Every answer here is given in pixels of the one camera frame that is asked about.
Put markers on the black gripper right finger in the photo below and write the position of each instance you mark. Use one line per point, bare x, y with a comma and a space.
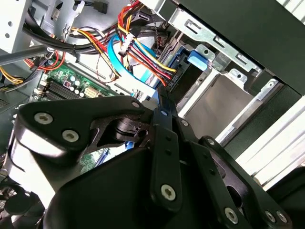
214, 171

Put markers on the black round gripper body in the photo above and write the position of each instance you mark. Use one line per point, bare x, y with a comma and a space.
107, 202

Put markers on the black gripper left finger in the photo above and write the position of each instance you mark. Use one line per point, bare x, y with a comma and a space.
71, 112

